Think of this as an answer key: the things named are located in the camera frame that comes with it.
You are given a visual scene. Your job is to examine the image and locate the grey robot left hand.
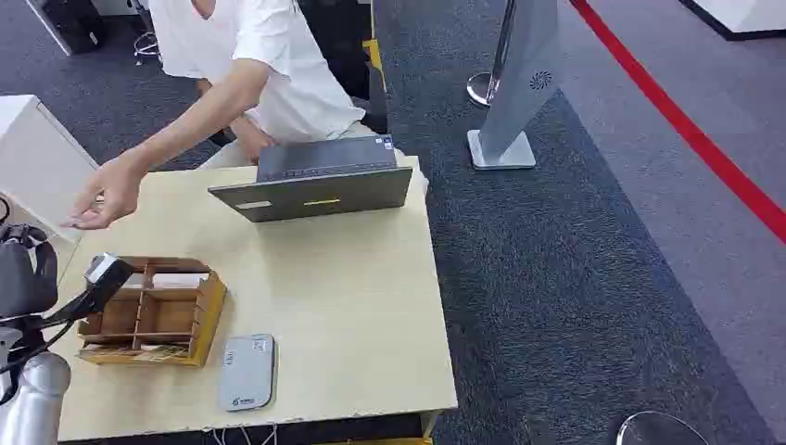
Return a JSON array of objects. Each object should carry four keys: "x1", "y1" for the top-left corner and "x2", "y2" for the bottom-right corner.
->
[{"x1": 0, "y1": 223, "x2": 60, "y2": 321}]

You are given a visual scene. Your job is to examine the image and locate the person's left hand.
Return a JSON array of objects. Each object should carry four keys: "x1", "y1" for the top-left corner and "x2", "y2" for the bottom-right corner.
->
[{"x1": 61, "y1": 156, "x2": 145, "y2": 232}]

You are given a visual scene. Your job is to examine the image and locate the person's hand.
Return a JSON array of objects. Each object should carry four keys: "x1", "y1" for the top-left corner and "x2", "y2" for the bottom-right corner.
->
[
  {"x1": 235, "y1": 120, "x2": 278, "y2": 166},
  {"x1": 61, "y1": 156, "x2": 145, "y2": 232}
]

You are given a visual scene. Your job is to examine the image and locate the wooden card box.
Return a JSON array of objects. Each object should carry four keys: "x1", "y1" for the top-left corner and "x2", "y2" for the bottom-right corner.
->
[{"x1": 76, "y1": 256, "x2": 228, "y2": 368}]

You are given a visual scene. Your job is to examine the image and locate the grey flat card reader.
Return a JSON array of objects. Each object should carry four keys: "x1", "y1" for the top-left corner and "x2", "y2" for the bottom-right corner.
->
[{"x1": 217, "y1": 333, "x2": 278, "y2": 413}]

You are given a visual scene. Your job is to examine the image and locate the black box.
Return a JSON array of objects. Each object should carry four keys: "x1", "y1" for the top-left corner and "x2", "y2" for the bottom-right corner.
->
[{"x1": 25, "y1": 0, "x2": 107, "y2": 57}]

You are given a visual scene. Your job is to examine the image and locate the chrome chair base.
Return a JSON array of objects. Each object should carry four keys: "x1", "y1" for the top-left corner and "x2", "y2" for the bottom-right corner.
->
[{"x1": 132, "y1": 29, "x2": 163, "y2": 67}]

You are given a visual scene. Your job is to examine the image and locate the person's right hand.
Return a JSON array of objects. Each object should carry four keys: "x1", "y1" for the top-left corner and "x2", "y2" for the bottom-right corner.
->
[{"x1": 235, "y1": 120, "x2": 278, "y2": 166}]

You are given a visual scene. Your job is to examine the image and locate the dark grey laptop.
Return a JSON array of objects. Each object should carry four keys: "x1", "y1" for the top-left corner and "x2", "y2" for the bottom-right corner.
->
[{"x1": 207, "y1": 133, "x2": 414, "y2": 224}]

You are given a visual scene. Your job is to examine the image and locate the person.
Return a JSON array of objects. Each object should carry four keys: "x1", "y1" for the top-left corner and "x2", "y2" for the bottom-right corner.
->
[{"x1": 61, "y1": 0, "x2": 430, "y2": 232}]

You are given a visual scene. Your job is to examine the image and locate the yellow base under desk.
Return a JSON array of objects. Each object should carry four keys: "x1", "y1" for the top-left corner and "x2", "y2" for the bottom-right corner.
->
[{"x1": 310, "y1": 436, "x2": 434, "y2": 445}]

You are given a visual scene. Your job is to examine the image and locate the yellow panel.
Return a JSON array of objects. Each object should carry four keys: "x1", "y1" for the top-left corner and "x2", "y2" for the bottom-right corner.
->
[{"x1": 361, "y1": 37, "x2": 387, "y2": 94}]

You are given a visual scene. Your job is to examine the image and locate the chrome stanchion pole with base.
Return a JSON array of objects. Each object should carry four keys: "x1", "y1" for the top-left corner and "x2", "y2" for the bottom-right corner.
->
[{"x1": 465, "y1": 0, "x2": 517, "y2": 109}]

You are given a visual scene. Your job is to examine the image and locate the grey slanted kiosk stand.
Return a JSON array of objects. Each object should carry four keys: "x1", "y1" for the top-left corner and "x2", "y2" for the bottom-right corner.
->
[{"x1": 466, "y1": 0, "x2": 562, "y2": 172}]

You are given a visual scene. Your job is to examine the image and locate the round chrome base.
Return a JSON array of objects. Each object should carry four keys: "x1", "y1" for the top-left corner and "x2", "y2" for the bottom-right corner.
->
[{"x1": 615, "y1": 411, "x2": 712, "y2": 445}]

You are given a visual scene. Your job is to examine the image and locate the red floor tape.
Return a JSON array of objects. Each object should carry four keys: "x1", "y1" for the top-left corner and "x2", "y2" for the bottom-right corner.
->
[{"x1": 567, "y1": 0, "x2": 786, "y2": 247}]

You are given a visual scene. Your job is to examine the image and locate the white platform with black edge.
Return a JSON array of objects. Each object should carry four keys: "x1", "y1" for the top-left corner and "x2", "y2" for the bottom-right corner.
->
[{"x1": 678, "y1": 0, "x2": 786, "y2": 43}]

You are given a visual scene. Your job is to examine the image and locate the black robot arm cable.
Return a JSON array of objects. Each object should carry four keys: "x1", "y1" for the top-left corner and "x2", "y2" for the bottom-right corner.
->
[{"x1": 0, "y1": 318, "x2": 76, "y2": 377}]

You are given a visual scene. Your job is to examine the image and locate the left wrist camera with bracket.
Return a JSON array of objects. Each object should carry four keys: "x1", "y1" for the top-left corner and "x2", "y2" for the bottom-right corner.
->
[{"x1": 36, "y1": 251, "x2": 135, "y2": 330}]

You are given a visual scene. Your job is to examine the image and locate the white cables under desk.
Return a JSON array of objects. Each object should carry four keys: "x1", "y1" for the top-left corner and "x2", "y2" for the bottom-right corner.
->
[{"x1": 210, "y1": 424, "x2": 279, "y2": 445}]

